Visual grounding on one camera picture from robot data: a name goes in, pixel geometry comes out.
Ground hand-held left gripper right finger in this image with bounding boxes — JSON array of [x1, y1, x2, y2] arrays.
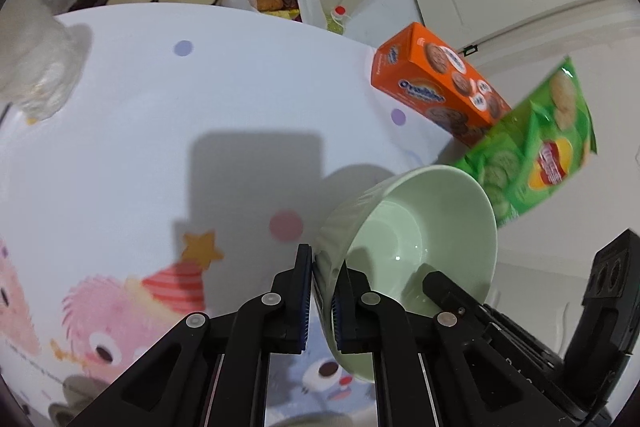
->
[[332, 259, 573, 427]]

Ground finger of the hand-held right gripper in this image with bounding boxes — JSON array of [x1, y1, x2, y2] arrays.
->
[[422, 271, 496, 339]]

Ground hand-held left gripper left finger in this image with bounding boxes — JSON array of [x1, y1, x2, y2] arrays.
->
[[65, 244, 313, 427]]

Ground green ribbed bowl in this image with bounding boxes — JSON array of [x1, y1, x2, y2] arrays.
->
[[312, 165, 498, 383]]

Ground green chips bag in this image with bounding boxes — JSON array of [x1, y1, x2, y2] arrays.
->
[[452, 57, 598, 228]]

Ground orange cookie box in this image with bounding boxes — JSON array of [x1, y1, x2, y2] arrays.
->
[[370, 22, 513, 148]]

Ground printed monster tablecloth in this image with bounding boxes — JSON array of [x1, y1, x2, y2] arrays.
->
[[0, 2, 501, 427]]

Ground white cabinet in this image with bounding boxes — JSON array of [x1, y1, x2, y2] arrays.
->
[[345, 0, 426, 54]]

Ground red-capped bottle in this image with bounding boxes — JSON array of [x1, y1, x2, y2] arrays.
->
[[327, 5, 352, 36]]

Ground clear biscuit pack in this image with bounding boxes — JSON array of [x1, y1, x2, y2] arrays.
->
[[0, 4, 93, 120]]

